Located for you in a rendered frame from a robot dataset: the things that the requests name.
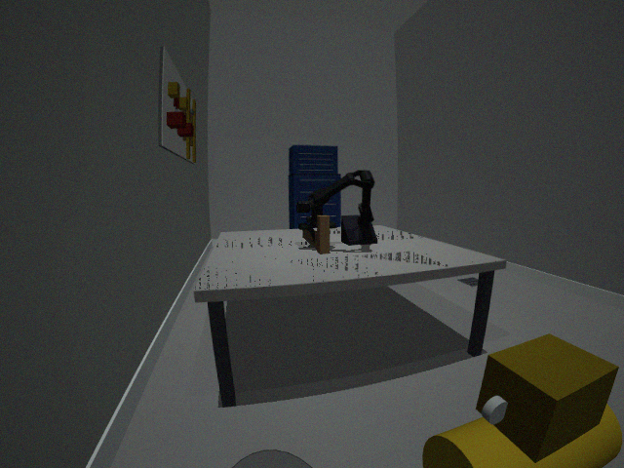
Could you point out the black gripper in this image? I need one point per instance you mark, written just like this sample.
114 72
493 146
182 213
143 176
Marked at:
309 227

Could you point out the brown wooden board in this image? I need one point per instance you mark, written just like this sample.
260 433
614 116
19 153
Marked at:
307 236

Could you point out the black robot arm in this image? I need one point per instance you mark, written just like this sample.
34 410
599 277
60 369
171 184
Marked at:
323 194

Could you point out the wooden post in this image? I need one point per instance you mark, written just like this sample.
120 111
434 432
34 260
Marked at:
323 234

